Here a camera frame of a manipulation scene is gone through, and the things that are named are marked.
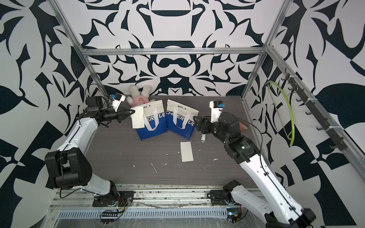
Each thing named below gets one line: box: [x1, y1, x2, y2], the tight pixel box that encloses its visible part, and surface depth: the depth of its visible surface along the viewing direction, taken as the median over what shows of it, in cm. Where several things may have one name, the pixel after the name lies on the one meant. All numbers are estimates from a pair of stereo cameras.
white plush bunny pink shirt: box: [126, 84, 156, 108], surface depth 114 cm
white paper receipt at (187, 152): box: [180, 141, 194, 162], surface depth 94 cm
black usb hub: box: [101, 212, 119, 218], surface depth 74 cm
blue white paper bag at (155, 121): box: [135, 99, 168, 141], surface depth 89 cm
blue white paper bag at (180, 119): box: [165, 98, 200, 141], surface depth 88 cm
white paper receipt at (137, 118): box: [130, 106, 145, 129], surface depth 83 cm
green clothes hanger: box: [266, 80, 296, 147], surface depth 70 cm
